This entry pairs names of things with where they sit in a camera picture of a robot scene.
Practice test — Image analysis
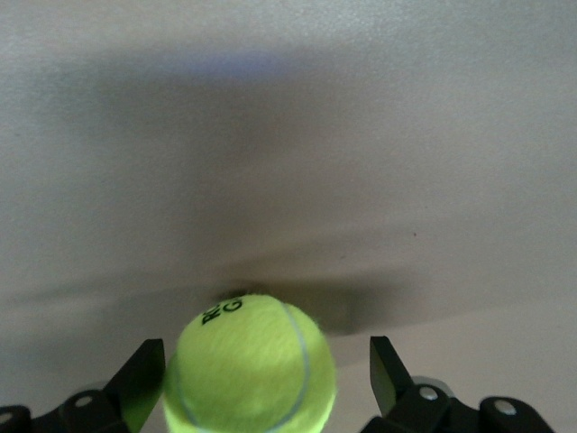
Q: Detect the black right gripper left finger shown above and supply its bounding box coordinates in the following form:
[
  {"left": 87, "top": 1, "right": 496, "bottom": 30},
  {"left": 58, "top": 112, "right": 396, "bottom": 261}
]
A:
[{"left": 0, "top": 337, "right": 167, "bottom": 433}]

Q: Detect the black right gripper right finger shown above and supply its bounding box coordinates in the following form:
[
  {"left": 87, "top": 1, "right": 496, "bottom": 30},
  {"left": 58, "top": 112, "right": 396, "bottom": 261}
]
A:
[{"left": 363, "top": 336, "right": 554, "bottom": 433}]

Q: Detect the yellow Wilson tennis ball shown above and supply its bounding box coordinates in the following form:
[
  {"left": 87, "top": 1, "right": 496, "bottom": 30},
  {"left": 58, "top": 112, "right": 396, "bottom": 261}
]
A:
[{"left": 161, "top": 292, "right": 338, "bottom": 433}]

